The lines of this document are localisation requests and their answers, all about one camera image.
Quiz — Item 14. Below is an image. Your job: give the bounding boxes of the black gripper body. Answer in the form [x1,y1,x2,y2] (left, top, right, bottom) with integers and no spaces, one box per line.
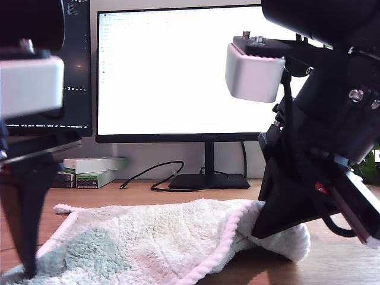
[316,164,380,249]

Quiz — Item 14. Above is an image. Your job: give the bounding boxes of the green leafy houseplant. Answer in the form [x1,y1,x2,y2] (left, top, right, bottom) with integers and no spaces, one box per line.
[353,144,380,186]

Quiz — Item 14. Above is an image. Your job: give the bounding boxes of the black usb cable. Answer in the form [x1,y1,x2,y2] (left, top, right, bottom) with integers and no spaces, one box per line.
[118,160,231,192]

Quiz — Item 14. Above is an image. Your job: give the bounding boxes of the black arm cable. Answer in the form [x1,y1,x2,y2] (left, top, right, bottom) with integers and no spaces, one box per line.
[280,72,362,238]

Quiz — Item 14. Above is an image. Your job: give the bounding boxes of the white fluffy tea towel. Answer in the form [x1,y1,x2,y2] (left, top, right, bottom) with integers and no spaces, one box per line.
[0,198,312,285]

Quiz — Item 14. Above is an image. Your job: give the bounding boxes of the long white box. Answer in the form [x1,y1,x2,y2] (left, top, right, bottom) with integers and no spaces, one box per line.
[63,157,129,175]

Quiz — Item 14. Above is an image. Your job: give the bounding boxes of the black monitor with bright screen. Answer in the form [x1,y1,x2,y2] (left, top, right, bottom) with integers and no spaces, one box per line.
[94,2,297,191]

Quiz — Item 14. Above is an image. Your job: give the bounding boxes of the monitor with dark terminal screen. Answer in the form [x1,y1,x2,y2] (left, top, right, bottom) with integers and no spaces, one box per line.
[5,0,93,138]

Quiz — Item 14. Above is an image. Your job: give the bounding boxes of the green label box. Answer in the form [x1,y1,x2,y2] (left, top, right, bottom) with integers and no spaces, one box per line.
[75,170,117,190]

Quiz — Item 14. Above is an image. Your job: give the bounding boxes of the small dark box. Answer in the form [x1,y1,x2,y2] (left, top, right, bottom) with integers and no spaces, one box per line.
[52,173,75,189]

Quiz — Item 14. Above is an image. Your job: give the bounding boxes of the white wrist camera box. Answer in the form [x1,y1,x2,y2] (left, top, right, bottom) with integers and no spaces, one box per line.
[224,29,315,104]
[0,38,66,119]

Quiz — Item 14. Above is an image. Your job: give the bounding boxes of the black monitor power cable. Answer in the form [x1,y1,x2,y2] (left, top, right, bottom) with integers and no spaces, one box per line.
[240,141,248,179]

